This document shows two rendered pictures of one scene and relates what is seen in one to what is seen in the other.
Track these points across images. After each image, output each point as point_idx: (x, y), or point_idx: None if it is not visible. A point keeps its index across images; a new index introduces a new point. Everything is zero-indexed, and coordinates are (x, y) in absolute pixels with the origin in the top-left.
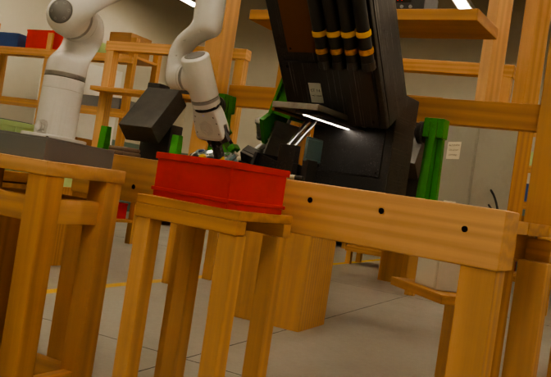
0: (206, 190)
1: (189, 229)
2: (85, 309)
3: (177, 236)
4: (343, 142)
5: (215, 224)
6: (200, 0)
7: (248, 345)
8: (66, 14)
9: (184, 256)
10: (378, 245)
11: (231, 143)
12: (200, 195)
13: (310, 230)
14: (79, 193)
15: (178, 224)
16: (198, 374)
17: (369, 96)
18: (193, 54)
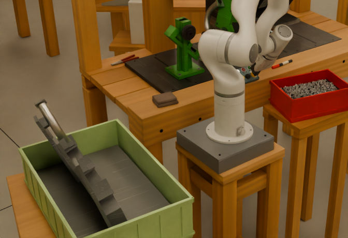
0: (334, 106)
1: (275, 124)
2: (242, 202)
3: (94, 118)
4: None
5: (344, 119)
6: None
7: (312, 155)
8: (257, 53)
9: (274, 138)
10: (343, 76)
11: (194, 49)
12: (332, 110)
13: None
14: (151, 145)
15: (92, 110)
16: (338, 182)
17: None
18: (284, 31)
